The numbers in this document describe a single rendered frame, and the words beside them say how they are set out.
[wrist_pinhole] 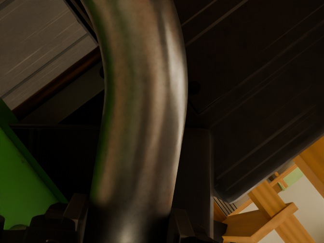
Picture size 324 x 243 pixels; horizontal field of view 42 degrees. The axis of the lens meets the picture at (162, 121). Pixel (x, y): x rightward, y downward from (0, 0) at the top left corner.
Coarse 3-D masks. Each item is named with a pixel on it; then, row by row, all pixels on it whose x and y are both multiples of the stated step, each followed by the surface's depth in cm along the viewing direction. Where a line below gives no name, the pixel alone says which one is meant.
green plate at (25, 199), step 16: (0, 112) 23; (0, 128) 17; (0, 144) 17; (16, 144) 17; (0, 160) 17; (16, 160) 17; (32, 160) 18; (0, 176) 17; (16, 176) 17; (32, 176) 17; (48, 176) 18; (0, 192) 17; (16, 192) 17; (32, 192) 17; (48, 192) 17; (0, 208) 17; (16, 208) 17; (32, 208) 17; (16, 224) 17
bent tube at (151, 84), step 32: (96, 0) 14; (128, 0) 14; (160, 0) 14; (96, 32) 15; (128, 32) 14; (160, 32) 14; (128, 64) 14; (160, 64) 14; (128, 96) 14; (160, 96) 14; (128, 128) 14; (160, 128) 14; (96, 160) 15; (128, 160) 14; (160, 160) 14; (96, 192) 14; (128, 192) 14; (160, 192) 14; (96, 224) 14; (128, 224) 14; (160, 224) 15
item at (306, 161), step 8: (312, 144) 91; (320, 144) 91; (304, 152) 91; (312, 152) 91; (320, 152) 91; (296, 160) 96; (304, 160) 91; (312, 160) 90; (320, 160) 90; (304, 168) 94; (312, 168) 90; (320, 168) 90; (312, 176) 93; (320, 176) 90; (312, 184) 98; (320, 184) 91; (320, 192) 96
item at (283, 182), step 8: (288, 168) 869; (296, 168) 878; (280, 176) 864; (288, 176) 874; (296, 176) 874; (272, 184) 859; (280, 184) 870; (288, 184) 870; (248, 200) 849; (232, 208) 844; (240, 208) 844
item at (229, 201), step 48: (192, 0) 25; (240, 0) 25; (288, 0) 24; (192, 48) 24; (240, 48) 24; (288, 48) 24; (192, 96) 24; (240, 96) 24; (288, 96) 24; (240, 144) 24; (288, 144) 23; (240, 192) 23
